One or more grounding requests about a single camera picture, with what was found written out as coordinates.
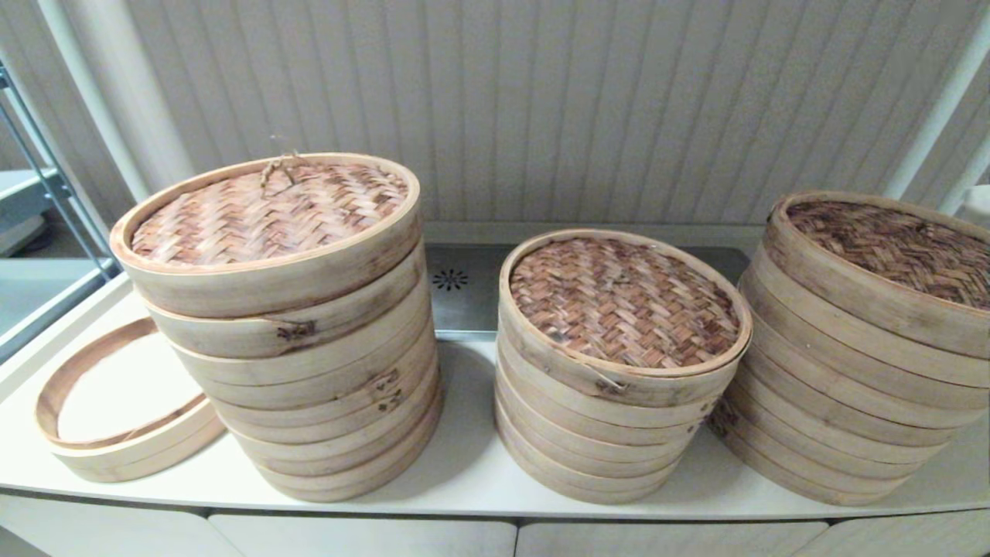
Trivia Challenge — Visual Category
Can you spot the dark brown woven bamboo lid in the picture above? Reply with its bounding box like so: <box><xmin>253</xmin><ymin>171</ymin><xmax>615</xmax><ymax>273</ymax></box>
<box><xmin>761</xmin><ymin>191</ymin><xmax>990</xmax><ymax>361</ymax></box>

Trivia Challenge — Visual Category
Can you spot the light bamboo lid frayed handle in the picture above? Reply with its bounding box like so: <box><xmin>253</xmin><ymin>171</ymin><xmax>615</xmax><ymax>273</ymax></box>
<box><xmin>109</xmin><ymin>136</ymin><xmax>425</xmax><ymax>319</ymax></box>

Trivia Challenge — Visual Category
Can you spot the bamboo steamer basket tier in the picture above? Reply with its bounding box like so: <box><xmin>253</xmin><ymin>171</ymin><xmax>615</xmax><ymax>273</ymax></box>
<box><xmin>719</xmin><ymin>424</ymin><xmax>907</xmax><ymax>508</ymax></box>
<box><xmin>495</xmin><ymin>344</ymin><xmax>734</xmax><ymax>429</ymax></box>
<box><xmin>715</xmin><ymin>370</ymin><xmax>948</xmax><ymax>473</ymax></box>
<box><xmin>497</xmin><ymin>428</ymin><xmax>683</xmax><ymax>505</ymax></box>
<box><xmin>36</xmin><ymin>317</ymin><xmax>225</xmax><ymax>470</ymax></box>
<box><xmin>495</xmin><ymin>408</ymin><xmax>694</xmax><ymax>487</ymax></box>
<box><xmin>230</xmin><ymin>355</ymin><xmax>441</xmax><ymax>466</ymax></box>
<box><xmin>259</xmin><ymin>396</ymin><xmax>446</xmax><ymax>504</ymax></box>
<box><xmin>739</xmin><ymin>288</ymin><xmax>990</xmax><ymax>416</ymax></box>
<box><xmin>742</xmin><ymin>261</ymin><xmax>990</xmax><ymax>389</ymax></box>
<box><xmin>494</xmin><ymin>387</ymin><xmax>706</xmax><ymax>468</ymax></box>
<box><xmin>201</xmin><ymin>310</ymin><xmax>435</xmax><ymax>424</ymax></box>
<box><xmin>184</xmin><ymin>286</ymin><xmax>432</xmax><ymax>402</ymax></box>
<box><xmin>73</xmin><ymin>422</ymin><xmax>227</xmax><ymax>484</ymax></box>
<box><xmin>735</xmin><ymin>313</ymin><xmax>985</xmax><ymax>434</ymax></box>
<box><xmin>217</xmin><ymin>333</ymin><xmax>439</xmax><ymax>446</ymax></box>
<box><xmin>167</xmin><ymin>261</ymin><xmax>429</xmax><ymax>378</ymax></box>
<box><xmin>494</xmin><ymin>366</ymin><xmax>720</xmax><ymax>449</ymax></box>
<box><xmin>729</xmin><ymin>340</ymin><xmax>968</xmax><ymax>453</ymax></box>
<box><xmin>708</xmin><ymin>396</ymin><xmax>927</xmax><ymax>490</ymax></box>
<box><xmin>244</xmin><ymin>376</ymin><xmax>443</xmax><ymax>486</ymax></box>

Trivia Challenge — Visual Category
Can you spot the reddish-brown woven bamboo lid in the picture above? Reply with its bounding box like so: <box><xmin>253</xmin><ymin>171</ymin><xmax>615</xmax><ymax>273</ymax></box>
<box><xmin>497</xmin><ymin>229</ymin><xmax>753</xmax><ymax>408</ymax></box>

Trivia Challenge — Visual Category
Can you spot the thin white pole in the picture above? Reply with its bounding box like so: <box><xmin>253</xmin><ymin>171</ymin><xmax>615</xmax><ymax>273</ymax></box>
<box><xmin>880</xmin><ymin>0</ymin><xmax>990</xmax><ymax>200</ymax></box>
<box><xmin>934</xmin><ymin>132</ymin><xmax>990</xmax><ymax>217</ymax></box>

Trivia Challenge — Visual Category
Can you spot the beige cabinet door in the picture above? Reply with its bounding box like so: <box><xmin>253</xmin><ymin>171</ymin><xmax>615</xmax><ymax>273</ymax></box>
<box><xmin>209</xmin><ymin>514</ymin><xmax>517</xmax><ymax>557</ymax></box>
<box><xmin>0</xmin><ymin>495</ymin><xmax>242</xmax><ymax>557</ymax></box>
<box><xmin>517</xmin><ymin>521</ymin><xmax>828</xmax><ymax>557</ymax></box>

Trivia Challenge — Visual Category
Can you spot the stainless steel drain tray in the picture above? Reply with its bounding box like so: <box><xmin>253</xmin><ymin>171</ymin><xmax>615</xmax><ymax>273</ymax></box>
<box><xmin>424</xmin><ymin>245</ymin><xmax>749</xmax><ymax>343</ymax></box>

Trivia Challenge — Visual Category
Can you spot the pale grey shelf board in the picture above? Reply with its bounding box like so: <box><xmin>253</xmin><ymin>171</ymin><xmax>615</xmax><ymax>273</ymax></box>
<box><xmin>0</xmin><ymin>169</ymin><xmax>59</xmax><ymax>258</ymax></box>

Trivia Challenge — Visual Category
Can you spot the grey metal rack frame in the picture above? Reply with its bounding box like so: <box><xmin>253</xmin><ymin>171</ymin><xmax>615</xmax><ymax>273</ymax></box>
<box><xmin>0</xmin><ymin>62</ymin><xmax>125</xmax><ymax>283</ymax></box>

